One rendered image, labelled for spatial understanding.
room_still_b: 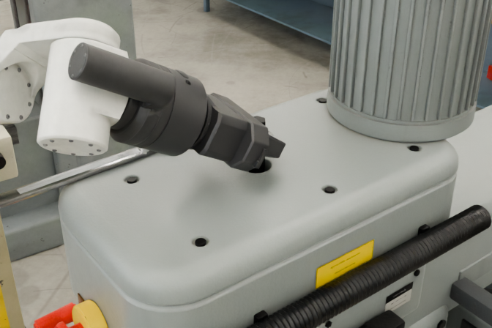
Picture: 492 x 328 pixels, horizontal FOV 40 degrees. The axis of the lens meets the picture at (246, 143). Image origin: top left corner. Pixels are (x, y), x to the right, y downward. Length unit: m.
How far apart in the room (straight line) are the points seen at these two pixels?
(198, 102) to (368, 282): 0.28
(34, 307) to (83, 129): 2.95
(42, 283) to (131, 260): 3.00
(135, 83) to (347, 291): 0.33
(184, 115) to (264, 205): 0.14
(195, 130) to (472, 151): 0.59
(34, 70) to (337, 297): 0.40
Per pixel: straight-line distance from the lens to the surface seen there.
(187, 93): 0.68
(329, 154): 0.84
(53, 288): 3.62
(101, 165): 0.81
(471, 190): 1.06
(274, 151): 0.79
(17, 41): 0.69
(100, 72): 0.60
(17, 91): 0.72
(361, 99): 0.87
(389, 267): 0.81
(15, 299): 3.02
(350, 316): 0.89
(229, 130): 0.71
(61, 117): 0.63
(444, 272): 1.04
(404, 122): 0.87
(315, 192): 0.76
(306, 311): 0.74
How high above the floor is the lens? 2.31
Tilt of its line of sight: 29 degrees down
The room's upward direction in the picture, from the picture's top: straight up
